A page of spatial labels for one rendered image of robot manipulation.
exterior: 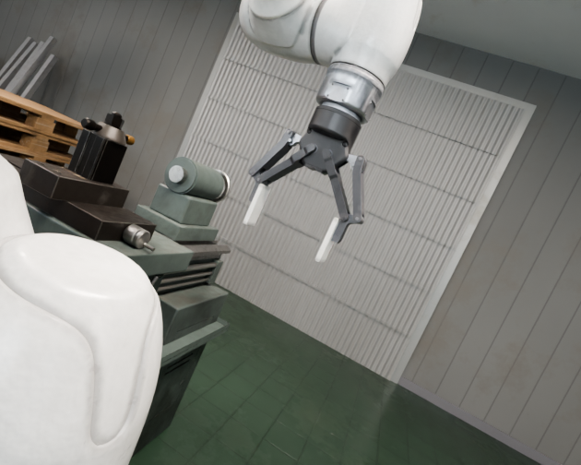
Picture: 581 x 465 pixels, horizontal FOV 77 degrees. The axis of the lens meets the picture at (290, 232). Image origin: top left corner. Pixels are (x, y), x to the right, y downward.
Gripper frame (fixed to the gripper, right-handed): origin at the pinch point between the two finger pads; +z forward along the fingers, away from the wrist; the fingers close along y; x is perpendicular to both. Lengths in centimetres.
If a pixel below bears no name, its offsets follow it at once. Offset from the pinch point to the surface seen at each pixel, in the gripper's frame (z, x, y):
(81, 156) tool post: 5, 4, -55
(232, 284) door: 104, 285, -152
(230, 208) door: 32, 280, -190
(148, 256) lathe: 19.5, 11.4, -33.0
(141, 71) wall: -69, 263, -369
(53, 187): 11.9, -4.2, -48.2
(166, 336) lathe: 54, 47, -44
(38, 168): 10, -5, -54
